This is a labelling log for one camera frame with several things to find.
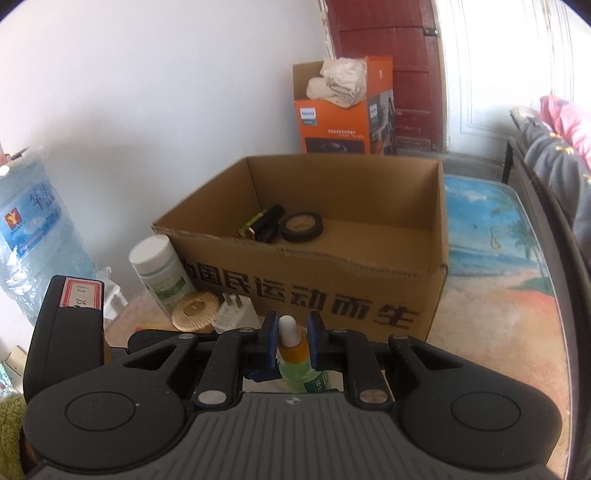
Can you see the pink blanket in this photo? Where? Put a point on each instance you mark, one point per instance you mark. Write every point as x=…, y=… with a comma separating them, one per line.
x=562, y=116

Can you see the green glue stick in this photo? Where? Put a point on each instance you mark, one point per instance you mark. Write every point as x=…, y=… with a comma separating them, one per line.
x=252, y=227

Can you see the dark red wooden door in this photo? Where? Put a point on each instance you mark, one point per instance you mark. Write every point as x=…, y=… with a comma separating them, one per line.
x=407, y=31

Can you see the white vitamin bottle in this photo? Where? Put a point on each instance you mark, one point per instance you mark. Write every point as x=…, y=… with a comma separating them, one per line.
x=159, y=268

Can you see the gold lid brown jar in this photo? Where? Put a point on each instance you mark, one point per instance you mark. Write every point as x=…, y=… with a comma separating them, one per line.
x=195, y=313

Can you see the green dropper bottle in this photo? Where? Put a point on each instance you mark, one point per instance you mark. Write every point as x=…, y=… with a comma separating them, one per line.
x=295, y=359

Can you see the blue water jug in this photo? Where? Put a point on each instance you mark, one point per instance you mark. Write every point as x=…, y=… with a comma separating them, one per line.
x=38, y=237

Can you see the white USB wall charger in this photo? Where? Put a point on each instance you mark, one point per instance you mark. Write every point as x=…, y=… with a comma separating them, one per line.
x=236, y=311

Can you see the black car key fob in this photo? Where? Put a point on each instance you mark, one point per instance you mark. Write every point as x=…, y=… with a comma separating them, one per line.
x=265, y=228

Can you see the orange Philips box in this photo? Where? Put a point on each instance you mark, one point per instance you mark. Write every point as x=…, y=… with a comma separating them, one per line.
x=367, y=127

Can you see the beige crumpled cloth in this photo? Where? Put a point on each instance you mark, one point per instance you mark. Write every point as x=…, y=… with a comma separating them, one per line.
x=342, y=82

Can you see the black electrical tape roll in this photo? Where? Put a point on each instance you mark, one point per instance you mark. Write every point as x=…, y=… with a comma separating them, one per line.
x=301, y=227

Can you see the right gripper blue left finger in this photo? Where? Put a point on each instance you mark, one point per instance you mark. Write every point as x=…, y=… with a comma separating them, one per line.
x=245, y=352

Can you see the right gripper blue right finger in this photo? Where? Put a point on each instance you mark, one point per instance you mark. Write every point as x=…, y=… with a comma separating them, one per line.
x=350, y=353

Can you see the large open cardboard box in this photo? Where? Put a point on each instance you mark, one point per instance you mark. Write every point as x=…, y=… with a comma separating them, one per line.
x=379, y=267

